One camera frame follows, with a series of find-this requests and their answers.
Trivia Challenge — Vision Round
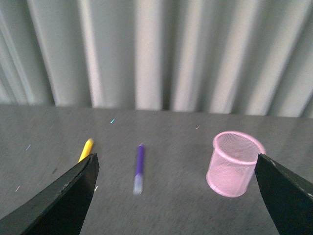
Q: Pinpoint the pink mesh pen cup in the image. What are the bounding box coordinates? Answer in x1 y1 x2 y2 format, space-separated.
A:
206 131 266 198

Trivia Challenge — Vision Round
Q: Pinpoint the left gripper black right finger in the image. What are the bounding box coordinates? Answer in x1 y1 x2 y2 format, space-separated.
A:
255 154 313 235

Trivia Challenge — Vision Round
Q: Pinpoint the grey pleated curtain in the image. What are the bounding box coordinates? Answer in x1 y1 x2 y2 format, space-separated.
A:
0 0 313 118

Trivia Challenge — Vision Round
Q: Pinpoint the yellow marker pen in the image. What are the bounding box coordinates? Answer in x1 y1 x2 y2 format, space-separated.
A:
78 139 94 162

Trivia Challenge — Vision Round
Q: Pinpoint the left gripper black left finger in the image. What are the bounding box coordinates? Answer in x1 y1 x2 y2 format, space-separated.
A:
0 153 99 235

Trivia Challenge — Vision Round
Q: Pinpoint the purple marker pen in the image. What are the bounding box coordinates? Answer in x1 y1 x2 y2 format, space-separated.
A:
133 143 145 195

